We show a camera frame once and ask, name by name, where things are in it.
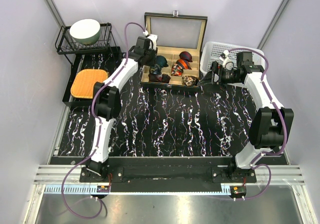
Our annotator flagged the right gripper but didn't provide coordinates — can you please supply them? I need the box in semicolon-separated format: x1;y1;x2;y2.
197;61;241;94

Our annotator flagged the blue patterned necktie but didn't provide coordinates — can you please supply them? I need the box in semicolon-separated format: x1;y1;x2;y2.
149;64;162;75

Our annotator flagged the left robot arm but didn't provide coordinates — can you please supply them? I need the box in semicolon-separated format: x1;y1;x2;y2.
85;34;158;182

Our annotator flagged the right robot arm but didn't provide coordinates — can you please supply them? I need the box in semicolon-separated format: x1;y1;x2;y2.
199;48;294;183

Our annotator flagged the dark green rolled tie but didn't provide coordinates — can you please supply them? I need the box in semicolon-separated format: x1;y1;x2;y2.
156;55;169;68

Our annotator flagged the beige floral rolled tie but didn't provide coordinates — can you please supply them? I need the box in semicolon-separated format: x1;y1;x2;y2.
181;75;199;87

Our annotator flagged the dark red rolled tie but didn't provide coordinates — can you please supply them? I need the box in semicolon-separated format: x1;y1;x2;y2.
148;73;171;84

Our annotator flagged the white plastic basket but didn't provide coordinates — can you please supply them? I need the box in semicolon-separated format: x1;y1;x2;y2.
199;41;266;77

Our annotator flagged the orange striped rolled tie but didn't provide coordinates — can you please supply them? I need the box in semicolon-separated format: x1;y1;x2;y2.
176;59;192;70

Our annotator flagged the red floral rolled tie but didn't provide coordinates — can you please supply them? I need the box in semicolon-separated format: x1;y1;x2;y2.
170;64;184;77

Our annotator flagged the maroon striped rolled tie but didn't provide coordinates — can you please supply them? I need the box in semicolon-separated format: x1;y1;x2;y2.
179;51;193;62

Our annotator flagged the black tie storage box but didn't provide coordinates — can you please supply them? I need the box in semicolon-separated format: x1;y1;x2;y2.
140;12;208;92

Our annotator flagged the black tray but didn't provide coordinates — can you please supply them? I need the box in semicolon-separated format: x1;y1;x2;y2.
62;46;123;108

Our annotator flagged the white green bowl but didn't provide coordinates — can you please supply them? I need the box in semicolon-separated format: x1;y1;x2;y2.
69;19;101;45

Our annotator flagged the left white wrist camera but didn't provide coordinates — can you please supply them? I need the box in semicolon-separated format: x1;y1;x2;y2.
143;30;158;51

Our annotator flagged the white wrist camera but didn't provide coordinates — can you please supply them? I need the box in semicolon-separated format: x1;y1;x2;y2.
219;49;234;71
143;30;158;51

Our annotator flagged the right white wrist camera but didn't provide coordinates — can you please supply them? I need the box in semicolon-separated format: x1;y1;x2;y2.
219;49;234;71

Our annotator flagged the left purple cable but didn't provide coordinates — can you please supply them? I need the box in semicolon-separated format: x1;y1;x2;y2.
61;21;151;220

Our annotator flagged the purple cable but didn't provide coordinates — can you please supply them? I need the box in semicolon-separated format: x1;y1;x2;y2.
209;46;287;201
61;21;151;220

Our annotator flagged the black wire dish rack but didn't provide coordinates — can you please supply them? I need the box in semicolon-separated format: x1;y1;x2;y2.
54;22;115;55

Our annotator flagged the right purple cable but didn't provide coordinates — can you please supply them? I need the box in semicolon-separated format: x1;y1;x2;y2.
209;46;287;201

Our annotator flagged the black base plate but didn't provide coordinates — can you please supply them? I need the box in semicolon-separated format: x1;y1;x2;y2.
79;156;257;194

